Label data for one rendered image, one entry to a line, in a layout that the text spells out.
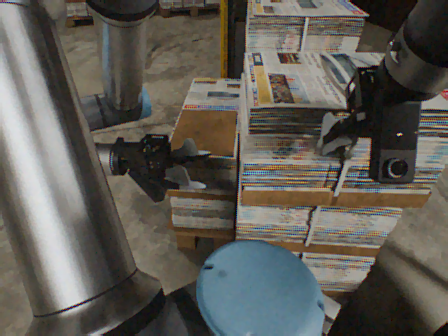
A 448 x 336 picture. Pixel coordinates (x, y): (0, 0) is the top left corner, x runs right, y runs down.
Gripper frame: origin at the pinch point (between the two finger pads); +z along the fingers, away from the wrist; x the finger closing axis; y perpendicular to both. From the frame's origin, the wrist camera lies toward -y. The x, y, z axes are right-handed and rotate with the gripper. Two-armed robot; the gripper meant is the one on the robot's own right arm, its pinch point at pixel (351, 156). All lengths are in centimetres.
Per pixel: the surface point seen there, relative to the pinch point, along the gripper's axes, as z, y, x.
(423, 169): 6.0, 0.9, -15.2
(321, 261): 40.6, -14.0, -5.3
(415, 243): 117, 4, -75
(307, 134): 0.3, 3.9, 7.1
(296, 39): 32, 56, 2
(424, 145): 1.8, 3.7, -13.4
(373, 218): 24.3, -4.7, -13.4
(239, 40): 129, 148, 25
